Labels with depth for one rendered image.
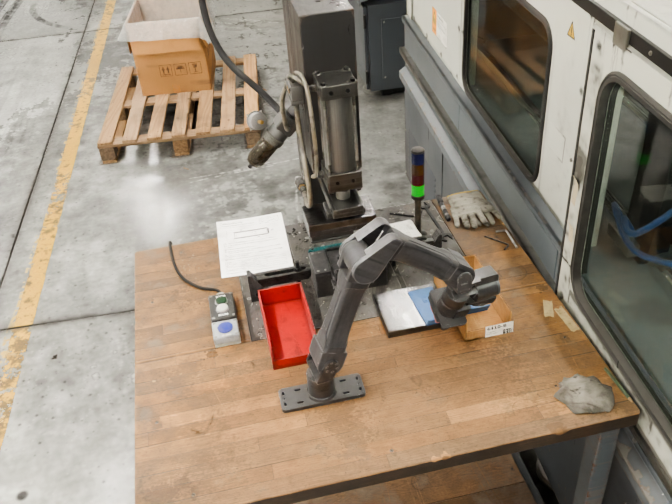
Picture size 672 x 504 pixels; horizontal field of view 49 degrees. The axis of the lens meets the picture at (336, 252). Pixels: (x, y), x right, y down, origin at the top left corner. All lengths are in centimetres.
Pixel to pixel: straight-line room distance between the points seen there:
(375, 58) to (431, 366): 347
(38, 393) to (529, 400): 218
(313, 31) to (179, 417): 95
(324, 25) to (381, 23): 322
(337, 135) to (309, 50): 21
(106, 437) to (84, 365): 44
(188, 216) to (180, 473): 261
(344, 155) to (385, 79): 333
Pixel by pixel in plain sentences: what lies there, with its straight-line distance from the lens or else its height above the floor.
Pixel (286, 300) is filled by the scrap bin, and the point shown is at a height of 91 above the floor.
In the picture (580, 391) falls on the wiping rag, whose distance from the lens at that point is 182.
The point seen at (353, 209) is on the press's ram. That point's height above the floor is 118.
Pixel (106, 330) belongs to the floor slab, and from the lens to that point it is 354.
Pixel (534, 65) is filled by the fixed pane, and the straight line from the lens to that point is 231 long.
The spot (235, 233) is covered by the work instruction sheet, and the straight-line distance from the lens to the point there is 235.
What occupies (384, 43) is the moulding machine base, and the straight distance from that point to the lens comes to 505.
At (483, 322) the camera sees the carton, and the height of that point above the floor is 91.
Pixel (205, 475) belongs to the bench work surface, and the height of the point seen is 90.
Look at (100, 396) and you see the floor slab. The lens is 325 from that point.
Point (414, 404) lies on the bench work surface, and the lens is 177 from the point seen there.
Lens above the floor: 222
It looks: 36 degrees down
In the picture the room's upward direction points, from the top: 5 degrees counter-clockwise
